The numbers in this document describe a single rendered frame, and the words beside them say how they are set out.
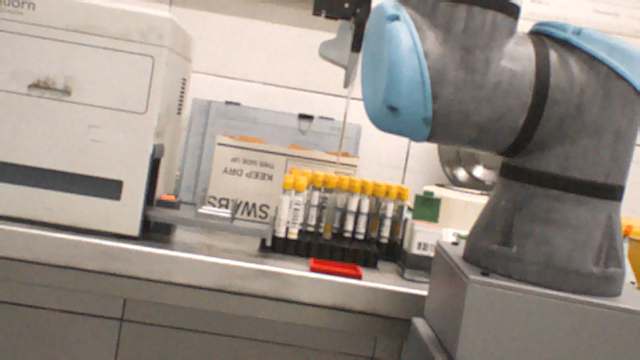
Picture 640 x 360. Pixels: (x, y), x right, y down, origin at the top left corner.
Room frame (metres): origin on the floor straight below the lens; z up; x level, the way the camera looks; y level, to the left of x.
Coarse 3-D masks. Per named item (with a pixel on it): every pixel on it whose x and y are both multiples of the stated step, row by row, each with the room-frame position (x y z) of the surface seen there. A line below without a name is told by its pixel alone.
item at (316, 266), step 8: (312, 264) 1.13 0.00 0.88; (320, 264) 1.18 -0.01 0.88; (328, 264) 1.18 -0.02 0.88; (336, 264) 1.18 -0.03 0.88; (344, 264) 1.18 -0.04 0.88; (312, 272) 1.12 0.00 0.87; (320, 272) 1.12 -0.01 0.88; (328, 272) 1.12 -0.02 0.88; (336, 272) 1.12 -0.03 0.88; (344, 272) 1.12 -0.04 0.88; (352, 272) 1.12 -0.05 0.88; (360, 272) 1.13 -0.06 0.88
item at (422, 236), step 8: (416, 224) 1.21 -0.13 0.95; (424, 224) 1.21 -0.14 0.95; (432, 224) 1.23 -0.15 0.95; (416, 232) 1.20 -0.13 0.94; (424, 232) 1.20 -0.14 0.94; (432, 232) 1.20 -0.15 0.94; (440, 232) 1.21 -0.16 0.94; (408, 240) 1.24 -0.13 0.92; (416, 240) 1.20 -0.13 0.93; (424, 240) 1.20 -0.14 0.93; (432, 240) 1.20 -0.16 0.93; (408, 248) 1.23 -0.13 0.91; (416, 248) 1.20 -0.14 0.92; (424, 248) 1.20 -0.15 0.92; (432, 248) 1.20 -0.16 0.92
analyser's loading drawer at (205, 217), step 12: (144, 216) 1.15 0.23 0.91; (156, 216) 1.15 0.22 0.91; (168, 216) 1.15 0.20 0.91; (180, 216) 1.15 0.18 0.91; (192, 216) 1.17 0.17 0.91; (204, 216) 1.16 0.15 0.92; (216, 216) 1.16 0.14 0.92; (228, 216) 1.16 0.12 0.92; (216, 228) 1.16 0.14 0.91; (228, 228) 1.15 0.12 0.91; (240, 228) 1.15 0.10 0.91; (252, 228) 1.15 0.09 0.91; (264, 228) 1.17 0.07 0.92
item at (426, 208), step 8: (424, 192) 1.26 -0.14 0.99; (432, 192) 1.26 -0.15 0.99; (416, 200) 1.25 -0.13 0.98; (424, 200) 1.25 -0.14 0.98; (432, 200) 1.26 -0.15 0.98; (440, 200) 1.26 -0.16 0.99; (416, 208) 1.25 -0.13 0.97; (424, 208) 1.25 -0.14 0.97; (432, 208) 1.25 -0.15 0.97; (440, 208) 1.25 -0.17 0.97; (416, 216) 1.25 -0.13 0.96; (424, 216) 1.25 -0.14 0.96; (432, 216) 1.25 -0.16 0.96
